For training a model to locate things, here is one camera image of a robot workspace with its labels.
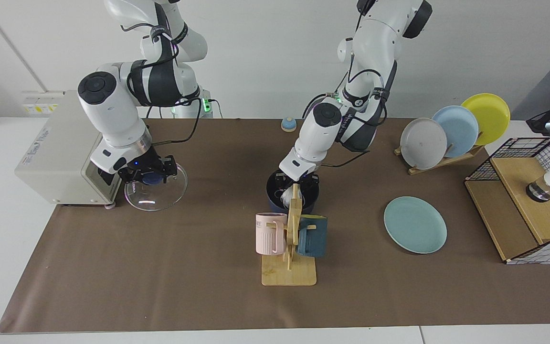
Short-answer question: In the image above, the white vermicelli bundle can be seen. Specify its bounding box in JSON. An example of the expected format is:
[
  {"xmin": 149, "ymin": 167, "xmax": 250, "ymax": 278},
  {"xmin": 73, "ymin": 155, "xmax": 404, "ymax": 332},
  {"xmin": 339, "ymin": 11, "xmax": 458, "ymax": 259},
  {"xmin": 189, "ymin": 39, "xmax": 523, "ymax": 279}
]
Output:
[{"xmin": 279, "ymin": 187, "xmax": 300, "ymax": 206}]

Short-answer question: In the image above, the glass lid with blue knob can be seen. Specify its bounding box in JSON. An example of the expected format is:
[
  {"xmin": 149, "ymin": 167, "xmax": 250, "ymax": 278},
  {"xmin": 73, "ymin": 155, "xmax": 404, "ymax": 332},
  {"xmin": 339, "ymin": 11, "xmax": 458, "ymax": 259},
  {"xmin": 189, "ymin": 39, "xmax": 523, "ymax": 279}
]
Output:
[{"xmin": 124, "ymin": 162, "xmax": 189, "ymax": 212}]

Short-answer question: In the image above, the teal plate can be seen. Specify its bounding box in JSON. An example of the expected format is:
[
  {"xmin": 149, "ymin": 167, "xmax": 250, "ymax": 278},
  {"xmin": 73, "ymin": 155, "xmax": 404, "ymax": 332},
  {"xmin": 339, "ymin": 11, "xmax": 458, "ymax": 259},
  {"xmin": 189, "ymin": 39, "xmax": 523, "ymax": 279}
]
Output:
[{"xmin": 383, "ymin": 196, "xmax": 448, "ymax": 255}]

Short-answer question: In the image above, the grey plate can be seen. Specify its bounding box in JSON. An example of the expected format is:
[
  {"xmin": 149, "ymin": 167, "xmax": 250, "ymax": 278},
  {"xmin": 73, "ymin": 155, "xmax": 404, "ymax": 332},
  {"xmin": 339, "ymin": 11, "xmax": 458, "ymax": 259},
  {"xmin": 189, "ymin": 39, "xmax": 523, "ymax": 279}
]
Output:
[{"xmin": 400, "ymin": 118, "xmax": 448, "ymax": 170}]

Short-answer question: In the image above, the wooden plate rack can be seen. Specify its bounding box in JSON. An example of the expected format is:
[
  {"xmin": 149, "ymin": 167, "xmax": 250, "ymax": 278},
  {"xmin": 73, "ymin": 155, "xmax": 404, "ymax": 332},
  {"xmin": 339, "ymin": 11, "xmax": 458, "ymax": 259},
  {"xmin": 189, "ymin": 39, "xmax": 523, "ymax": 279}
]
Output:
[{"xmin": 394, "ymin": 145, "xmax": 485, "ymax": 175}]

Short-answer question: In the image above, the light blue plate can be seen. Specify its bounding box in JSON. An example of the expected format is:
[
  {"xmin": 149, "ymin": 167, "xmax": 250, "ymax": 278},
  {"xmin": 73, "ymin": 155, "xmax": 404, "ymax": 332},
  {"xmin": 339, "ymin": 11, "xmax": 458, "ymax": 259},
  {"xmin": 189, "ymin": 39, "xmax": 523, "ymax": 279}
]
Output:
[{"xmin": 432, "ymin": 106, "xmax": 480, "ymax": 158}]

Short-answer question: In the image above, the yellow plate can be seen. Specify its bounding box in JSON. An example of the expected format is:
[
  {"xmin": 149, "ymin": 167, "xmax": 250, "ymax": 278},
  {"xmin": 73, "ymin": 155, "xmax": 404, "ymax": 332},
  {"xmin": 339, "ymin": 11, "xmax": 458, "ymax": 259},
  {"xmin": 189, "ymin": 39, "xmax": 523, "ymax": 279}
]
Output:
[{"xmin": 461, "ymin": 93, "xmax": 511, "ymax": 146}]

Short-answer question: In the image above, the pink ribbed cup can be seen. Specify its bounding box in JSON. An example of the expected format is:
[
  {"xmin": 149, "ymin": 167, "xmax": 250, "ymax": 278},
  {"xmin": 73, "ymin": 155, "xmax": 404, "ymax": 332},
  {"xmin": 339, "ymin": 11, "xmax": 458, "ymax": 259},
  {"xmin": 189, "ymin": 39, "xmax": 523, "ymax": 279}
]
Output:
[{"xmin": 255, "ymin": 213, "xmax": 288, "ymax": 255}]

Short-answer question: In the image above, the dark blue cup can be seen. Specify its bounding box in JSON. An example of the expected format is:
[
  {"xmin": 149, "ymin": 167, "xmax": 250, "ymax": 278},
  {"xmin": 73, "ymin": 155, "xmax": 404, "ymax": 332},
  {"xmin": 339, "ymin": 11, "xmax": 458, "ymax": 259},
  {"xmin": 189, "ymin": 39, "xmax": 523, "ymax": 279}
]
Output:
[{"xmin": 297, "ymin": 215, "xmax": 328, "ymax": 258}]

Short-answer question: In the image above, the wooden cup stand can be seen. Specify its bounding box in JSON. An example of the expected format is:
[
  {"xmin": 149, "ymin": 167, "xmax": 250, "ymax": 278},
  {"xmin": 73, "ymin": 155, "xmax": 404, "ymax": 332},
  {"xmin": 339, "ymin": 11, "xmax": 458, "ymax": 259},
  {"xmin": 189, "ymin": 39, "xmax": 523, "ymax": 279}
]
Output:
[{"xmin": 261, "ymin": 183, "xmax": 317, "ymax": 287}]

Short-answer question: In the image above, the pale toaster oven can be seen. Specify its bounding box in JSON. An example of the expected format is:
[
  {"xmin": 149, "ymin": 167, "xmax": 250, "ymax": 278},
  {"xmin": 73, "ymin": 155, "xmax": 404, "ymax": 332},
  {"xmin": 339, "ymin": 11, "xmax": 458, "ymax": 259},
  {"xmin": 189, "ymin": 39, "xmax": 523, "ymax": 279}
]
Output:
[{"xmin": 15, "ymin": 90, "xmax": 128, "ymax": 210}]

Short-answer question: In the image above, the brown table cloth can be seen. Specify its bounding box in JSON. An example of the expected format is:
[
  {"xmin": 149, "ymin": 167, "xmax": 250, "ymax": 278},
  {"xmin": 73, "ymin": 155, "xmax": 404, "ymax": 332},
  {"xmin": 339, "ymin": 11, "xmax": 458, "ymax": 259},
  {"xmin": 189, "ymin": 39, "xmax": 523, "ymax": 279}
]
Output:
[{"xmin": 0, "ymin": 118, "xmax": 550, "ymax": 333}]

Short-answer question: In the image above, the black pot with blue handle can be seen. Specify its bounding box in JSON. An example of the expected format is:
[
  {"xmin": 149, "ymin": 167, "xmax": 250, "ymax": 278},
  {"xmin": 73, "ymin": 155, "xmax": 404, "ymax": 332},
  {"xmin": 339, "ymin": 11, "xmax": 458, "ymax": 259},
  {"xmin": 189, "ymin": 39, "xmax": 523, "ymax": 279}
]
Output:
[{"xmin": 265, "ymin": 168, "xmax": 320, "ymax": 215}]

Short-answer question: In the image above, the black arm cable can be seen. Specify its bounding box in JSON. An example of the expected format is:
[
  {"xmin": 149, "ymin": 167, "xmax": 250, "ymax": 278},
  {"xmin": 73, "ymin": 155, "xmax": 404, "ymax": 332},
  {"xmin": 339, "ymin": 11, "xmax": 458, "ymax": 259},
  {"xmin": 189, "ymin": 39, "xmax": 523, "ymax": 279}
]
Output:
[
  {"xmin": 122, "ymin": 21, "xmax": 203, "ymax": 146},
  {"xmin": 320, "ymin": 38, "xmax": 391, "ymax": 168}
]

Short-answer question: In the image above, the black base cable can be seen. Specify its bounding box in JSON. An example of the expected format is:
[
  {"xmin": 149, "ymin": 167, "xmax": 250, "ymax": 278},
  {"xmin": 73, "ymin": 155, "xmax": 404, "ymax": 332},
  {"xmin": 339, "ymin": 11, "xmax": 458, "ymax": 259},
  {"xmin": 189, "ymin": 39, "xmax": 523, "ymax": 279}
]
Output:
[{"xmin": 302, "ymin": 92, "xmax": 333, "ymax": 119}]

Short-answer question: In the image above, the white wall socket strip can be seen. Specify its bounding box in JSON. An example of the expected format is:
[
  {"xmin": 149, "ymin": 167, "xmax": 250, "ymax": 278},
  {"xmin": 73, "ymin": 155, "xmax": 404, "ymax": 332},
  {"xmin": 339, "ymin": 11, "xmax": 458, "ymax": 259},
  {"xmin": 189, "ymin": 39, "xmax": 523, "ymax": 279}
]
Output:
[{"xmin": 21, "ymin": 91, "xmax": 65, "ymax": 116}]

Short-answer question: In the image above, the wire basket with wooden floor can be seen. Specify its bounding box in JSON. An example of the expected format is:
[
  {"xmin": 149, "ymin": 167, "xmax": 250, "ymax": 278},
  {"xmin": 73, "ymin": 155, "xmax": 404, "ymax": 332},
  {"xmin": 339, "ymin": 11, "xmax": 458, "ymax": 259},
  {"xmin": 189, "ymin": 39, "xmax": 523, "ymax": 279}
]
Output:
[{"xmin": 464, "ymin": 137, "xmax": 550, "ymax": 265}]

